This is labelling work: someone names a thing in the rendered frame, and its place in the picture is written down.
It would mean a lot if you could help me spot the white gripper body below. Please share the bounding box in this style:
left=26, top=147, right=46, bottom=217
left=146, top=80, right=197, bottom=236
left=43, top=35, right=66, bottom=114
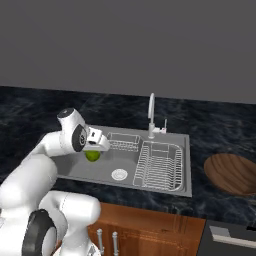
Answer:
left=87, top=134, right=111, bottom=153

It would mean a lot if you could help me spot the green lime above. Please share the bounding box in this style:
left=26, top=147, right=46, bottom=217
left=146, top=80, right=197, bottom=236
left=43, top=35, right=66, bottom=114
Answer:
left=83, top=150, right=102, bottom=163

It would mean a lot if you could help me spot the grey steel sink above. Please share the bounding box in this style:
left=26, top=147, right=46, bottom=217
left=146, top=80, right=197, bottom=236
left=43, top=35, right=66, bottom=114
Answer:
left=48, top=124, right=193, bottom=198

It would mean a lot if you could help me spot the silver sink tap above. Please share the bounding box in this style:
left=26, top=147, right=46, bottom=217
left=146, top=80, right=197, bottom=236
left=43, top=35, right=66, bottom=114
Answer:
left=147, top=92, right=168, bottom=140

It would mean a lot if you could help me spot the brown wooden cupboard door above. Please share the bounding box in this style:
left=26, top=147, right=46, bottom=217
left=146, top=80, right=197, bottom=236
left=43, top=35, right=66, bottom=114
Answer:
left=87, top=201, right=207, bottom=256

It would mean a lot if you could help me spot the brown wooden bowl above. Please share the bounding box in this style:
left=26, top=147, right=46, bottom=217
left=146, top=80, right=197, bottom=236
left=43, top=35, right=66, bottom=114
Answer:
left=203, top=153, right=256, bottom=197

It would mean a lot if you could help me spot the black dishwasher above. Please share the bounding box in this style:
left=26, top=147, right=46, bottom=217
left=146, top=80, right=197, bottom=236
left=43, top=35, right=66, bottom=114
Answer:
left=196, top=219, right=256, bottom=256

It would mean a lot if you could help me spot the small white wire basket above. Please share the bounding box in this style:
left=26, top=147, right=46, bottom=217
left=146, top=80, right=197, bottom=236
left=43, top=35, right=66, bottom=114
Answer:
left=106, top=132, right=142, bottom=153

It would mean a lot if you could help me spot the white wire dish rack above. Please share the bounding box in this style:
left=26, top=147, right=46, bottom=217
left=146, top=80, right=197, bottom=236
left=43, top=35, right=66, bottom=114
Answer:
left=132, top=140, right=184, bottom=193

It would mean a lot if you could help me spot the silver cupboard handle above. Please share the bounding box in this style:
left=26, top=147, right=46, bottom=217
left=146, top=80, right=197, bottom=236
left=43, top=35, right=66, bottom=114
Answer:
left=111, top=231, right=119, bottom=256
left=96, top=228, right=105, bottom=256

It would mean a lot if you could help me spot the silver dishwasher handle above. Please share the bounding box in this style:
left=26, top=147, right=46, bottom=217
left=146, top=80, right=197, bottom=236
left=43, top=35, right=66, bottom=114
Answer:
left=209, top=225, right=256, bottom=250

